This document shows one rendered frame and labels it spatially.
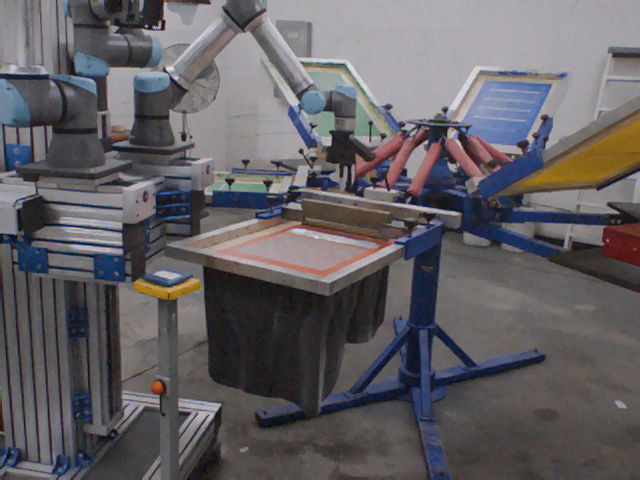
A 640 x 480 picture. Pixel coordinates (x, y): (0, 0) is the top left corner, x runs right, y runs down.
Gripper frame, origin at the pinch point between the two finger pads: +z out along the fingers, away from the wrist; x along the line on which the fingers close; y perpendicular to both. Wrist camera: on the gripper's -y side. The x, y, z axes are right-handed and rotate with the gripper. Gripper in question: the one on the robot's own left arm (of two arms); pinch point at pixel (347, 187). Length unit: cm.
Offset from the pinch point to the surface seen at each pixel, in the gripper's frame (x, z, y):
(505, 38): -412, -67, 70
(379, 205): -20.9, 9.3, -3.1
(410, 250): 10.2, 15.6, -29.9
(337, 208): 1.8, 7.6, 2.6
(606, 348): -198, 114, -71
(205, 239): 46, 14, 26
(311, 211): 1.7, 10.2, 13.4
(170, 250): 61, 14, 27
